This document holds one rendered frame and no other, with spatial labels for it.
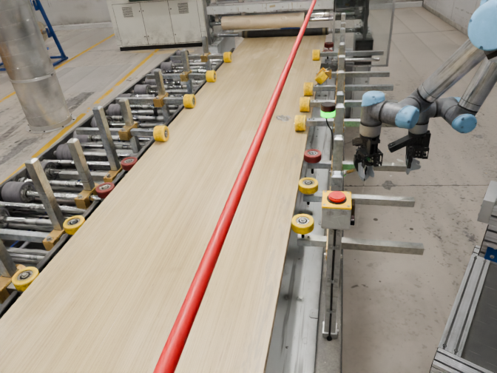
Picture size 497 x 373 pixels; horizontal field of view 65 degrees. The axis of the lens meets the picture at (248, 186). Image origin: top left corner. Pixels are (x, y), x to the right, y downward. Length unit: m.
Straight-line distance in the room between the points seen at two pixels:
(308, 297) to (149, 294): 0.61
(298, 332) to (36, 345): 0.80
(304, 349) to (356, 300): 1.01
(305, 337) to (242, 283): 0.34
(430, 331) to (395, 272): 0.42
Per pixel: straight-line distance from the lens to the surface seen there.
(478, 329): 2.13
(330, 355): 1.30
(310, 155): 1.80
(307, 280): 1.59
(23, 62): 5.00
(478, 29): 1.20
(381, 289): 2.44
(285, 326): 1.45
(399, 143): 1.79
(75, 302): 1.32
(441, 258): 2.72
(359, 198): 1.63
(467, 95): 1.65
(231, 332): 1.10
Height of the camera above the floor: 1.78
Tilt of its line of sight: 33 degrees down
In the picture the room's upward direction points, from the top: 6 degrees counter-clockwise
